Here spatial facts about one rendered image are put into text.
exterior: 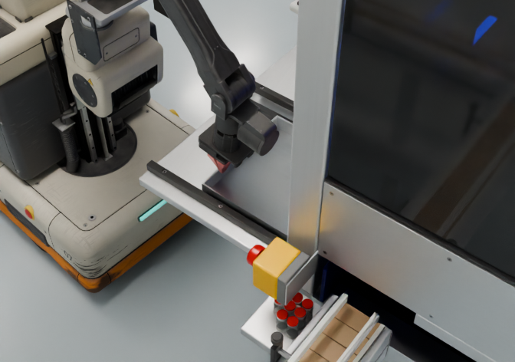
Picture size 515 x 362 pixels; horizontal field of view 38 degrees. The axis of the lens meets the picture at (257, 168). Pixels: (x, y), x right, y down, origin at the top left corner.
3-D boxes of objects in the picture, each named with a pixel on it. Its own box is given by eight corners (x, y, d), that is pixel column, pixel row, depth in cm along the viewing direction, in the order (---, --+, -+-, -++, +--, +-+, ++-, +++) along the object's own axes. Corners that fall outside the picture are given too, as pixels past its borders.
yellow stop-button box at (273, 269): (308, 279, 133) (310, 255, 128) (284, 307, 129) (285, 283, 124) (274, 258, 136) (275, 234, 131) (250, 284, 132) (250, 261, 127)
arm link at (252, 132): (242, 65, 138) (211, 91, 134) (290, 98, 135) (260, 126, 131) (238, 105, 148) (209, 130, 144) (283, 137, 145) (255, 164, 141)
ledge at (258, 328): (342, 324, 138) (343, 320, 136) (302, 376, 131) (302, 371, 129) (282, 286, 143) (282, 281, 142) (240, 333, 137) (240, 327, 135)
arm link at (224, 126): (231, 87, 143) (211, 103, 140) (258, 107, 141) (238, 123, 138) (227, 111, 148) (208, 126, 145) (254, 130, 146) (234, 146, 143)
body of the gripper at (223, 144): (235, 170, 148) (239, 147, 142) (196, 143, 151) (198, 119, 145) (255, 151, 151) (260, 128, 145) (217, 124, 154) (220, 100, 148)
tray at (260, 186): (406, 195, 156) (408, 184, 154) (337, 277, 143) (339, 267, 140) (277, 126, 171) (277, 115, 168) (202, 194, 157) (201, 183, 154)
